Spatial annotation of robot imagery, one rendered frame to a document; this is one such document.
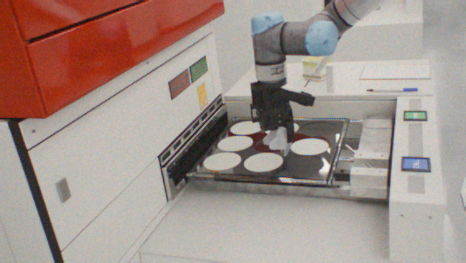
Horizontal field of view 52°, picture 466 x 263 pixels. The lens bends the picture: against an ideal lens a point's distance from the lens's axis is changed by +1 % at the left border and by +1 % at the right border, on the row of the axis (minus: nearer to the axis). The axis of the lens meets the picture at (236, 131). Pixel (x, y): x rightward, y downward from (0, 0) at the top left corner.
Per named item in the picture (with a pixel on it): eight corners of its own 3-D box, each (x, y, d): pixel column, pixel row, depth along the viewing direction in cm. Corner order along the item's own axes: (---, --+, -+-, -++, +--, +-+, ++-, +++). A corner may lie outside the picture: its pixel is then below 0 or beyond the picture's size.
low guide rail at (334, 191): (195, 189, 128) (193, 179, 127) (198, 186, 130) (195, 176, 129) (389, 203, 112) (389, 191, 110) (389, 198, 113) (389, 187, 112)
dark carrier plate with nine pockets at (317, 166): (190, 173, 121) (190, 171, 121) (233, 121, 151) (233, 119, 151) (325, 181, 110) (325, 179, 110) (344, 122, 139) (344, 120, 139)
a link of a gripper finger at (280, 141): (268, 161, 121) (264, 127, 118) (288, 154, 123) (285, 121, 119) (273, 166, 119) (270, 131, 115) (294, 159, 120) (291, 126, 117)
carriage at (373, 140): (349, 197, 110) (349, 186, 109) (364, 131, 141) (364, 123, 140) (386, 200, 108) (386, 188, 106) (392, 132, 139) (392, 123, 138)
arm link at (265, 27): (276, 17, 103) (242, 17, 107) (280, 66, 107) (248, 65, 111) (291, 9, 109) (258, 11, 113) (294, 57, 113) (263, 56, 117)
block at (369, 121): (362, 127, 137) (362, 118, 136) (364, 123, 140) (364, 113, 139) (392, 128, 135) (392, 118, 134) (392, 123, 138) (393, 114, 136)
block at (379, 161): (354, 167, 117) (353, 156, 115) (355, 161, 120) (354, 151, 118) (388, 169, 114) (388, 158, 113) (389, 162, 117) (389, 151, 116)
